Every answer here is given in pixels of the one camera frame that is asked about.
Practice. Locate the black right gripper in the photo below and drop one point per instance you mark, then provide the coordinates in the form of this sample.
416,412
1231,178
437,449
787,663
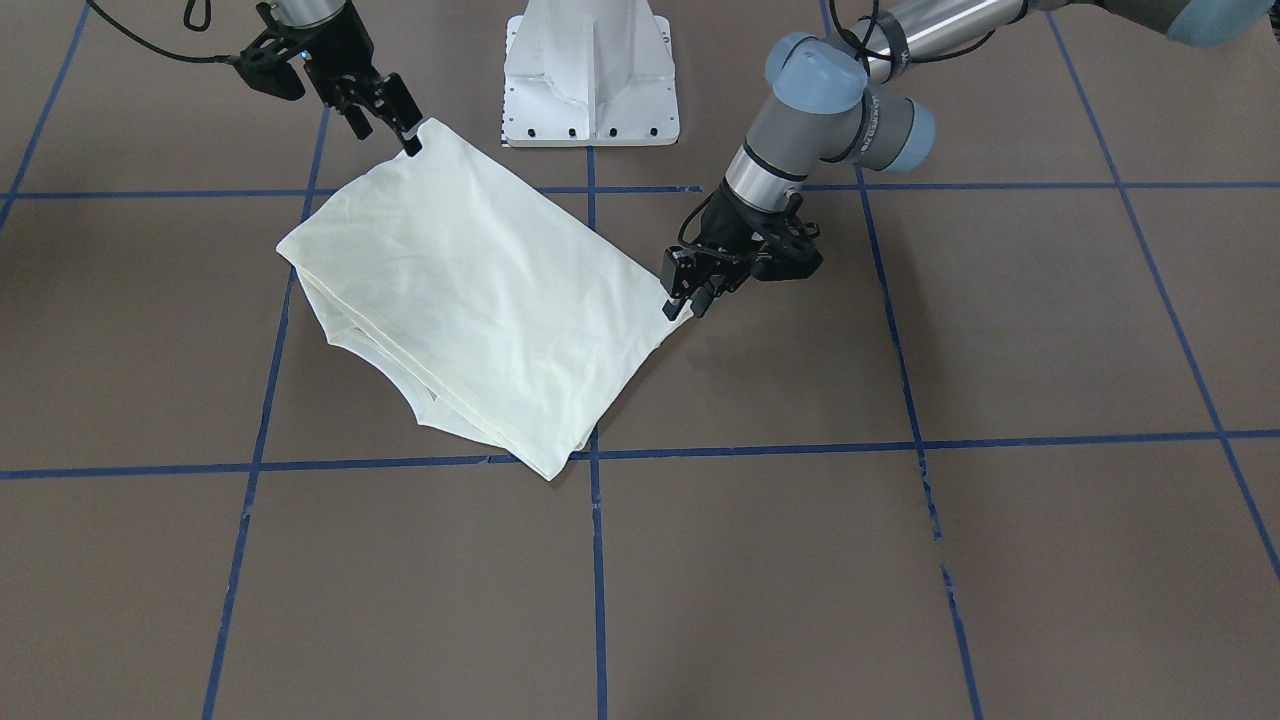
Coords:
338,60

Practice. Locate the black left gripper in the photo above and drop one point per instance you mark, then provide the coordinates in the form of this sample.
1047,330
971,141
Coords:
726,226

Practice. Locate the cream long-sleeve cat shirt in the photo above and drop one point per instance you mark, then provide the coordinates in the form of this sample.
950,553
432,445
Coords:
499,316

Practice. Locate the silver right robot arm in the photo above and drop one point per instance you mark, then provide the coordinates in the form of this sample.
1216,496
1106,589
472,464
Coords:
336,51

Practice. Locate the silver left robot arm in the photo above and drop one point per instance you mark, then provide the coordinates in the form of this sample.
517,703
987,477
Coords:
829,101

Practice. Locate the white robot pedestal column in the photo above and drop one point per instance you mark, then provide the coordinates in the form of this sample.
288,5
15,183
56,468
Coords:
589,73

